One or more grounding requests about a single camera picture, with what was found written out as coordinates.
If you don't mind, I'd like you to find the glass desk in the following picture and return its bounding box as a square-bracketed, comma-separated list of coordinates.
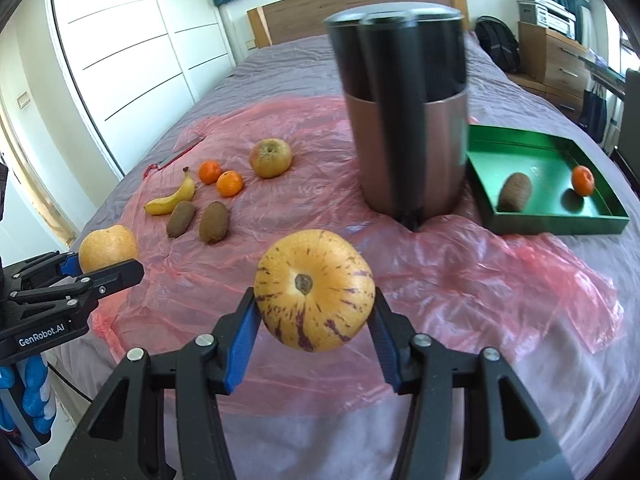
[580, 52, 640, 97]

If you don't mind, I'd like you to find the dark blue tote bag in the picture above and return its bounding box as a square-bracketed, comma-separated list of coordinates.
[582, 87, 608, 143]

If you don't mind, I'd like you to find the tan asian pear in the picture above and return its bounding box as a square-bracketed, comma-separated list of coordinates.
[78, 225, 140, 273]

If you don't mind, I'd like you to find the white wardrobe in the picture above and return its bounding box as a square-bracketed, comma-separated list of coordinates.
[47, 0, 236, 176]

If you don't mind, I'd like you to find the person's left hand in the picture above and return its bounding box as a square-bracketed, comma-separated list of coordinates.
[19, 356, 54, 434]

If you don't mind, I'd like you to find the yellow purple-striped pepino melon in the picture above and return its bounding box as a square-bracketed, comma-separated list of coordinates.
[254, 229, 376, 352]

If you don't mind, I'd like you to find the dark office chair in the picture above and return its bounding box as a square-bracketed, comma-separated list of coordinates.
[615, 70, 640, 161]

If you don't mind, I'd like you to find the black backpack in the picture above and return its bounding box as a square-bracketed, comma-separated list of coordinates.
[475, 16, 522, 75]

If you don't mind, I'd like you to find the orange tangerine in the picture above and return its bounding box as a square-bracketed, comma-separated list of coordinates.
[216, 170, 244, 198]
[571, 165, 596, 196]
[198, 160, 223, 185]

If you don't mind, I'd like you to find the green metal tray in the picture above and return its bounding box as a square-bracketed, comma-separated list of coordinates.
[465, 124, 631, 236]

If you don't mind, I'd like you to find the white printer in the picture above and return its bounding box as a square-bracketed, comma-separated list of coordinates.
[516, 0, 577, 36]

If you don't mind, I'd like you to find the pink plastic sheet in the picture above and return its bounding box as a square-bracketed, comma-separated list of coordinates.
[90, 95, 626, 416]

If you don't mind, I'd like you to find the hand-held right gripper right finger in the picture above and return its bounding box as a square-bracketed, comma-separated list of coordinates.
[367, 287, 576, 480]

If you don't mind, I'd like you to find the wooden headboard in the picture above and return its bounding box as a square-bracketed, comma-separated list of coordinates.
[247, 0, 468, 51]

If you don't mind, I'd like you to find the grey bedsheet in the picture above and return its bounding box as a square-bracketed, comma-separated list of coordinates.
[47, 30, 640, 480]

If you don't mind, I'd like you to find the brown kiwi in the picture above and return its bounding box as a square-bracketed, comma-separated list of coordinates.
[497, 172, 534, 212]
[166, 200, 197, 239]
[199, 201, 231, 245]

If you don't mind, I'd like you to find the yellow-red apple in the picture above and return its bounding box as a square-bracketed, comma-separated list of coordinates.
[249, 138, 293, 179]

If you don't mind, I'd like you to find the wooden dresser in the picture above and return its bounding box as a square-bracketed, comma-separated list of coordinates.
[517, 21, 591, 111]

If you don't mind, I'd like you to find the yellow banana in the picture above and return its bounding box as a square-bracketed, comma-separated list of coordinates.
[144, 167, 197, 216]

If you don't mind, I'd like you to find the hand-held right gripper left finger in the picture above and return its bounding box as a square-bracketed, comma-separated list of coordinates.
[65, 287, 261, 480]

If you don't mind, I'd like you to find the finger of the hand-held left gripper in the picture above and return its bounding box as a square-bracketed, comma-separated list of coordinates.
[9, 258, 146, 313]
[11, 251, 85, 295]

